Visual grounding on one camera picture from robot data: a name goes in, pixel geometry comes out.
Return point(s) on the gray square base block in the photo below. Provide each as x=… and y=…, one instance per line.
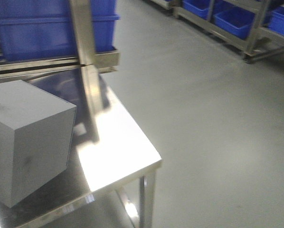
x=36, y=130

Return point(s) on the blue bin on background rack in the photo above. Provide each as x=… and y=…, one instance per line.
x=236, y=21

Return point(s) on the empty blue plastic bin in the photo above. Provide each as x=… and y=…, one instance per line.
x=34, y=29

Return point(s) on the background steel shelf rack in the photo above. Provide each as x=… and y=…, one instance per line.
x=256, y=27

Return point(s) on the stainless steel rack frame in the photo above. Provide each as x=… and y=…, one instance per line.
x=81, y=16

